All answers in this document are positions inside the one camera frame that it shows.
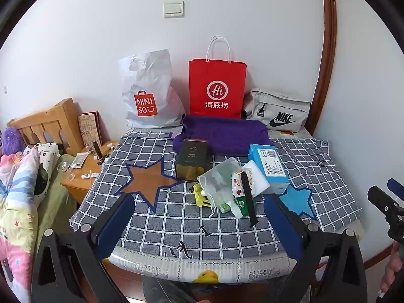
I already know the white plastic shopping bag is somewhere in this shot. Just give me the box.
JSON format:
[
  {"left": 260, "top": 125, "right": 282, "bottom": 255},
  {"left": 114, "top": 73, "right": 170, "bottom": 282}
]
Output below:
[{"left": 118, "top": 49, "right": 187, "bottom": 130}]

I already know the blue tissue pack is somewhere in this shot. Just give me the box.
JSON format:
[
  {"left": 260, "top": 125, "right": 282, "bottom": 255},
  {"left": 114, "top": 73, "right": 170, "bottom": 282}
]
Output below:
[{"left": 248, "top": 144, "right": 289, "bottom": 194}]

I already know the grey waist bag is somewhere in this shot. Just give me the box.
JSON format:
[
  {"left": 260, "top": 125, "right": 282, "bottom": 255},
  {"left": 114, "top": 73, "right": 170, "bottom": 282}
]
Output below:
[{"left": 242, "top": 89, "right": 311, "bottom": 132}]

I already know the white printed tablecloth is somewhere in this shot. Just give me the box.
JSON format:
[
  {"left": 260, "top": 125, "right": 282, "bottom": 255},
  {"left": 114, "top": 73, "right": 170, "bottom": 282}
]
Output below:
[{"left": 103, "top": 126, "right": 363, "bottom": 285}]

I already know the green bed sheet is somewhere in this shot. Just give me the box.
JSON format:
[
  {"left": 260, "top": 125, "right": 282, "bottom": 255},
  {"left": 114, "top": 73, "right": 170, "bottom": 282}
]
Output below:
[{"left": 39, "top": 155, "right": 79, "bottom": 237}]

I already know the red paper bag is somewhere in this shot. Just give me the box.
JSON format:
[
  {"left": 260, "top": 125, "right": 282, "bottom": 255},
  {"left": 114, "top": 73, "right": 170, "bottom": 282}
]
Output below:
[{"left": 189, "top": 36, "right": 247, "bottom": 119}]

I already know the grey checked blanket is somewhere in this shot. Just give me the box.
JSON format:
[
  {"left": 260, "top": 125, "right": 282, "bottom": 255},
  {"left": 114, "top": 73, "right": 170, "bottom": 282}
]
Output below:
[{"left": 69, "top": 128, "right": 363, "bottom": 259}]

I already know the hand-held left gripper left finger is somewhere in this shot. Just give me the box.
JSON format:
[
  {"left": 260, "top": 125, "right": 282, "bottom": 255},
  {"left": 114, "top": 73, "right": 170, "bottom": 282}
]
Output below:
[{"left": 31, "top": 192, "right": 136, "bottom": 303}]

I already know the clear glass cup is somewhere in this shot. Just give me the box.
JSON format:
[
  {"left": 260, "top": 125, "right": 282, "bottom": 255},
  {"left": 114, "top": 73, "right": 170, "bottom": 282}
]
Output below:
[{"left": 58, "top": 161, "right": 74, "bottom": 180}]

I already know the dark tea tin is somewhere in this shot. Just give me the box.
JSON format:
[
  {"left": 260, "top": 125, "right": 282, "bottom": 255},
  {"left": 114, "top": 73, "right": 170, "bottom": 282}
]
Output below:
[{"left": 175, "top": 139, "right": 208, "bottom": 182}]

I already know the fruit print packet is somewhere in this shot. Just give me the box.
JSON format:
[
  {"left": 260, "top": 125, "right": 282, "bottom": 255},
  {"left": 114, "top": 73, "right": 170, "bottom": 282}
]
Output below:
[{"left": 231, "top": 169, "right": 253, "bottom": 199}]

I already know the brown wooden door frame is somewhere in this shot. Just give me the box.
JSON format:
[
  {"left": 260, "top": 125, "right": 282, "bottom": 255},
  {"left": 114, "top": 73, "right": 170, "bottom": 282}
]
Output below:
[{"left": 308, "top": 0, "right": 338, "bottom": 136}]

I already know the purple towel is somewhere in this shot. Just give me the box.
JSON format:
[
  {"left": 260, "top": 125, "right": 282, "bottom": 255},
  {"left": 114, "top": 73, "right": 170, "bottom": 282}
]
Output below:
[{"left": 172, "top": 114, "right": 274, "bottom": 157}]

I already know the white tissue pack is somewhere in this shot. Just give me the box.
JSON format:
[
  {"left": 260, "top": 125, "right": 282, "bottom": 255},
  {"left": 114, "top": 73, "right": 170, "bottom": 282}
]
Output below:
[{"left": 241, "top": 160, "right": 272, "bottom": 196}]

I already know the wooden bed headboard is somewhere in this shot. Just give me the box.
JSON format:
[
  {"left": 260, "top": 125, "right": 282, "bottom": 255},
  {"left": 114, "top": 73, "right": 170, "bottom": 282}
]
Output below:
[{"left": 8, "top": 98, "right": 84, "bottom": 155}]

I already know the wooden nightstand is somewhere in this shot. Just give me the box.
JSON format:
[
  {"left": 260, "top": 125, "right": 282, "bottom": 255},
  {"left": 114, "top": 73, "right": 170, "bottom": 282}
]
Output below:
[{"left": 60, "top": 140, "right": 120, "bottom": 206}]

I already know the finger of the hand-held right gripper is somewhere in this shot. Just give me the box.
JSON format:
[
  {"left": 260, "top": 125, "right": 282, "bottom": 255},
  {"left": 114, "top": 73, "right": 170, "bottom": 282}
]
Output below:
[
  {"left": 388, "top": 178, "right": 404, "bottom": 201},
  {"left": 368, "top": 186, "right": 399, "bottom": 217}
]

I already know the purple plush toy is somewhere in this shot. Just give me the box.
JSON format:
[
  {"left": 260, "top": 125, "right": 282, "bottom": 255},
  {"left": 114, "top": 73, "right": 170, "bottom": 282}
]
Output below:
[{"left": 2, "top": 127, "right": 26, "bottom": 155}]

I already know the white and green packet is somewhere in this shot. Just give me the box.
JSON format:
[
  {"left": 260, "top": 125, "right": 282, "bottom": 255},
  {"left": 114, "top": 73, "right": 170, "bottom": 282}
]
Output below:
[{"left": 232, "top": 196, "right": 250, "bottom": 218}]

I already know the white flat packet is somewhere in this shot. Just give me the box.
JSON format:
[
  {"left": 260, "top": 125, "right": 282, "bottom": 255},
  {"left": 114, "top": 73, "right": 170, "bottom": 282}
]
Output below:
[{"left": 71, "top": 153, "right": 89, "bottom": 168}]

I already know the white wall light switch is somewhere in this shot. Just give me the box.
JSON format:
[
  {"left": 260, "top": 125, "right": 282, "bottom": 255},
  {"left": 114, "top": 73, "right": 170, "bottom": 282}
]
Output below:
[{"left": 163, "top": 2, "right": 184, "bottom": 18}]

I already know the black and white printed cloth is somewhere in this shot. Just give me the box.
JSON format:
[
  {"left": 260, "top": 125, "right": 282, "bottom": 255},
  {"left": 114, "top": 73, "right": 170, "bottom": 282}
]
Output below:
[{"left": 27, "top": 142, "right": 60, "bottom": 206}]

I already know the colourful printed quilt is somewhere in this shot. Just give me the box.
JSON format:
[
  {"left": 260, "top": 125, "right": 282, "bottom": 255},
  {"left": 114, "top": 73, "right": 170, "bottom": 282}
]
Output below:
[{"left": 0, "top": 151, "right": 40, "bottom": 303}]

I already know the person's right hand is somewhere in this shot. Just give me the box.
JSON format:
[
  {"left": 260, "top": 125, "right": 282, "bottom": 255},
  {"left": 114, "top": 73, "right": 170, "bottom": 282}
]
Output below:
[{"left": 380, "top": 243, "right": 404, "bottom": 294}]

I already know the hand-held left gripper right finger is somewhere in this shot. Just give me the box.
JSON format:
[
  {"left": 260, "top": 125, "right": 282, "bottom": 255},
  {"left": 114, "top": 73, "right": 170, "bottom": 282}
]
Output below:
[{"left": 263, "top": 192, "right": 368, "bottom": 303}]

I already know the yellow adidas pouch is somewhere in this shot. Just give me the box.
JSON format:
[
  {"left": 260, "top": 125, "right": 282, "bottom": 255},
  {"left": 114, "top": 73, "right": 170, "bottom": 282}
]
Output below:
[{"left": 193, "top": 184, "right": 213, "bottom": 209}]

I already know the black watch strap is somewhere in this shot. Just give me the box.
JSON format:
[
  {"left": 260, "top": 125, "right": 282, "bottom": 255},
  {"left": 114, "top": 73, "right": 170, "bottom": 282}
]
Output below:
[{"left": 240, "top": 171, "right": 259, "bottom": 228}]

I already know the brown cover book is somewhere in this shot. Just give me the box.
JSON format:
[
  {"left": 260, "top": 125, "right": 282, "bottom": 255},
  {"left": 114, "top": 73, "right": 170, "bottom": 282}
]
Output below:
[{"left": 78, "top": 111, "right": 103, "bottom": 147}]

